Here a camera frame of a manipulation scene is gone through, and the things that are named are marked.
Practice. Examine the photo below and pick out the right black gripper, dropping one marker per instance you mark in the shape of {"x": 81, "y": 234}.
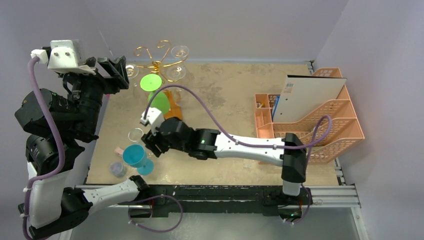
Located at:
{"x": 159, "y": 139}

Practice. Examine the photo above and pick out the gold wire wine glass rack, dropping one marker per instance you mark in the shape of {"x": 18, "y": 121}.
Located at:
{"x": 159, "y": 66}

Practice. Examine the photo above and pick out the grey board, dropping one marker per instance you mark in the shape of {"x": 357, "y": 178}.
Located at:
{"x": 301, "y": 95}

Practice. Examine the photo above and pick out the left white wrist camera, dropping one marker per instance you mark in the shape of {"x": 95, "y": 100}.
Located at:
{"x": 65, "y": 56}

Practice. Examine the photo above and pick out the blue plastic goblet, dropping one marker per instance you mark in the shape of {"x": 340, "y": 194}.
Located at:
{"x": 136, "y": 157}

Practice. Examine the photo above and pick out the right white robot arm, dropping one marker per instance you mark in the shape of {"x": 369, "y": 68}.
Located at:
{"x": 202, "y": 144}

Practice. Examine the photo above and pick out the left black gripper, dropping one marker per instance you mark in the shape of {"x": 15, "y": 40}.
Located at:
{"x": 118, "y": 79}

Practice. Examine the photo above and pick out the black aluminium base frame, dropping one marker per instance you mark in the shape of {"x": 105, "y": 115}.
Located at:
{"x": 267, "y": 200}

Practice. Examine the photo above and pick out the wooden rack base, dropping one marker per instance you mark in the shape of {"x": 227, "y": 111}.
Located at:
{"x": 175, "y": 110}

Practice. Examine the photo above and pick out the clear wine glass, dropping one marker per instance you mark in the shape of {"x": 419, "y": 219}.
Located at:
{"x": 180, "y": 52}
{"x": 135, "y": 135}
{"x": 175, "y": 74}
{"x": 132, "y": 72}

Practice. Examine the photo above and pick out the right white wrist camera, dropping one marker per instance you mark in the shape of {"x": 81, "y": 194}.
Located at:
{"x": 152, "y": 117}

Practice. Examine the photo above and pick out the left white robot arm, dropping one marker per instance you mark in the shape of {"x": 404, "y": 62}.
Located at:
{"x": 56, "y": 125}

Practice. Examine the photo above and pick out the peach plastic organizer basket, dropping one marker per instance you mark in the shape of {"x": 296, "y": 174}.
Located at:
{"x": 340, "y": 127}

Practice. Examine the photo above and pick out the small grey jar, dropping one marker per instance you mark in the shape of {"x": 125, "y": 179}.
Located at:
{"x": 118, "y": 169}

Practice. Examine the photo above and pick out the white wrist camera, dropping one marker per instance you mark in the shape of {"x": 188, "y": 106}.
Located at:
{"x": 65, "y": 56}
{"x": 152, "y": 117}

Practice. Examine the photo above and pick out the green plastic goblet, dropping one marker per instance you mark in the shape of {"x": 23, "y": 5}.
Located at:
{"x": 151, "y": 83}

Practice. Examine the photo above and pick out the pink eraser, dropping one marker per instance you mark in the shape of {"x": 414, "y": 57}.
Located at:
{"x": 119, "y": 151}

